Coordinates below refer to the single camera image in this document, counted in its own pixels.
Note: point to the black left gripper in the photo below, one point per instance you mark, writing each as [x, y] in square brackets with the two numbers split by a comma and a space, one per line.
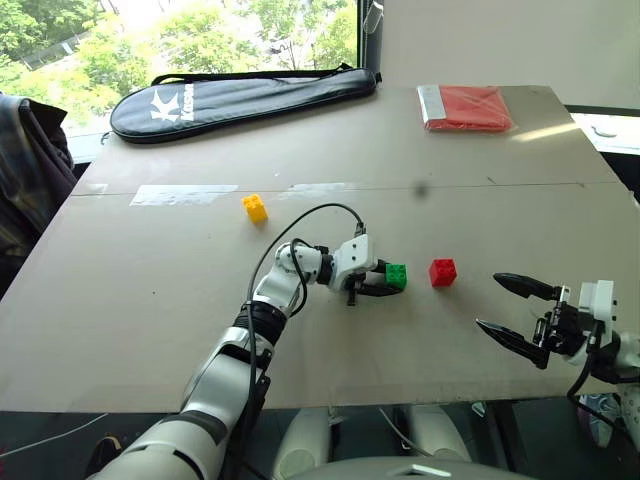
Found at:
[357, 286]

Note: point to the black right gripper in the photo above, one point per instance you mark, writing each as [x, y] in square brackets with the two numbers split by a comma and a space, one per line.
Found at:
[562, 325]

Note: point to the green toy brick cube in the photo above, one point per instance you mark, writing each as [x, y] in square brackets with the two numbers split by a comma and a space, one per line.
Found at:
[396, 276]

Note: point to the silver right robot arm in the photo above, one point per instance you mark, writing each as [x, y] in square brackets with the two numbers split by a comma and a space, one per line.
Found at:
[631, 346]

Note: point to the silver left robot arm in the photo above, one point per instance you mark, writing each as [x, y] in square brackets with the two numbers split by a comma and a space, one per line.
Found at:
[225, 380]

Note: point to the red toy brick cube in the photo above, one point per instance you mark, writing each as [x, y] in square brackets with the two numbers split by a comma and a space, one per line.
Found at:
[442, 272]

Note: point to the clear tape strip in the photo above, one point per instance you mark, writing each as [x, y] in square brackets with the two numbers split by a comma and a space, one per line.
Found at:
[182, 195]
[317, 188]

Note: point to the black table leg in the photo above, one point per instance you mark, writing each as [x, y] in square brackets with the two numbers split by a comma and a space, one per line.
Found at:
[505, 435]

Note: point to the light coloured shoe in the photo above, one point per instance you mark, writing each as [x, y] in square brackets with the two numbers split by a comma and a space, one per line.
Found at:
[597, 412]

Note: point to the white rounded robot leg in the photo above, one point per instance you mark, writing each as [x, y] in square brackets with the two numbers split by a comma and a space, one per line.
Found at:
[300, 442]
[436, 430]

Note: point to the yellow toy brick cube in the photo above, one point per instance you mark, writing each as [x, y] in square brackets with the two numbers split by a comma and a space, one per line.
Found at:
[255, 207]

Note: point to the grey robot torso top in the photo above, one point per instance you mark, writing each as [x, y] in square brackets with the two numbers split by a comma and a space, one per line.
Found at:
[415, 471]

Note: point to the red folded cloth package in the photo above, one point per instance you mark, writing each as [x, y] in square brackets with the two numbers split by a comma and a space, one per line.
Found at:
[470, 107]

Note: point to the black racket bag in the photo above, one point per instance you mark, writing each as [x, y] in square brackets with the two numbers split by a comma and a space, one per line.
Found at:
[240, 102]

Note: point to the dark plaid jacket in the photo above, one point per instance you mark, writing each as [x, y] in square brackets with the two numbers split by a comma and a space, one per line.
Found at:
[30, 170]

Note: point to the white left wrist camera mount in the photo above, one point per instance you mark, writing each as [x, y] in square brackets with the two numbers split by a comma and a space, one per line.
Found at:
[356, 255]

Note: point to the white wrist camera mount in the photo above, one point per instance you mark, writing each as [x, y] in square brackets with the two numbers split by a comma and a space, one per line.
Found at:
[356, 255]
[598, 300]

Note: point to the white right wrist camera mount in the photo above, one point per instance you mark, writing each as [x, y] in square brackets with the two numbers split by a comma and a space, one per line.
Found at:
[598, 300]

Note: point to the dark window frame post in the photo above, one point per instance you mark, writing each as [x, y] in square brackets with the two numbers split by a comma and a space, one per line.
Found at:
[372, 45]

